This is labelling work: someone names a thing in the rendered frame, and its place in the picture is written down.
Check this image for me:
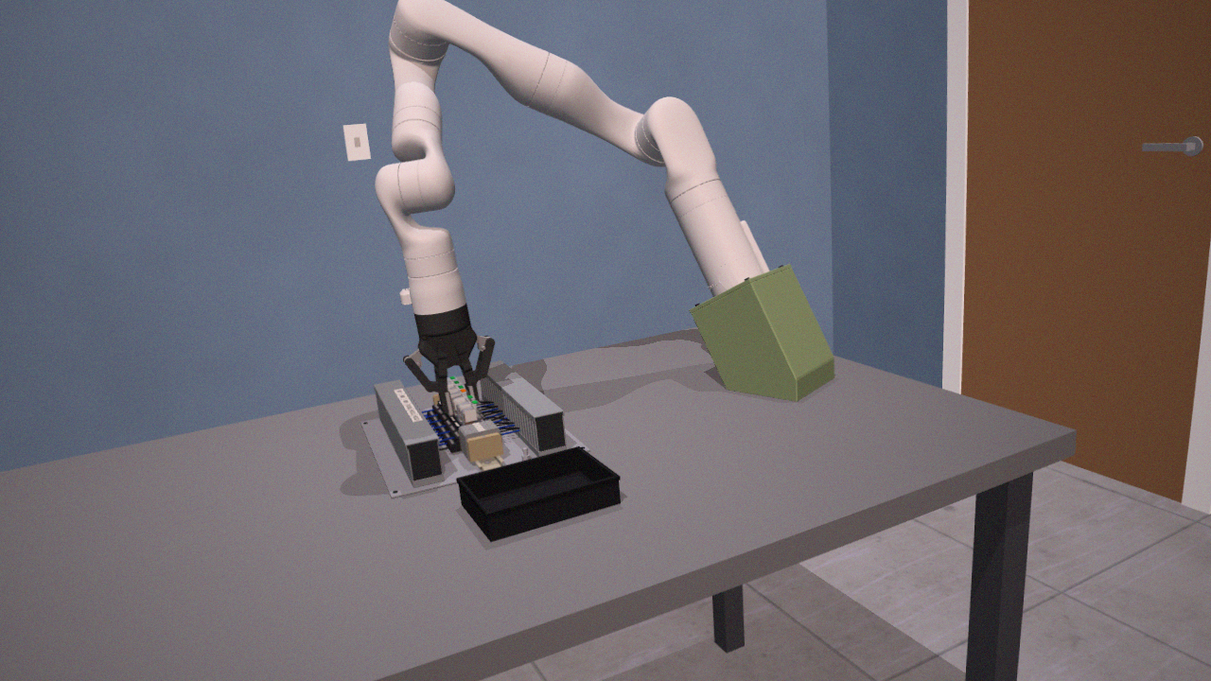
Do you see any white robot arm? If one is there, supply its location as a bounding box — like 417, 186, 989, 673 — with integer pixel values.
375, 0, 769, 315

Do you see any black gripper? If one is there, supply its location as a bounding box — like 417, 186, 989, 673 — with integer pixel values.
403, 304, 495, 417

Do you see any grey relay panel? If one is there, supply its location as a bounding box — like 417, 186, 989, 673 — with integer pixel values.
360, 360, 590, 498

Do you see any black rectangular tray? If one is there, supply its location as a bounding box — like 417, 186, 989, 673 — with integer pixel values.
457, 446, 616, 542

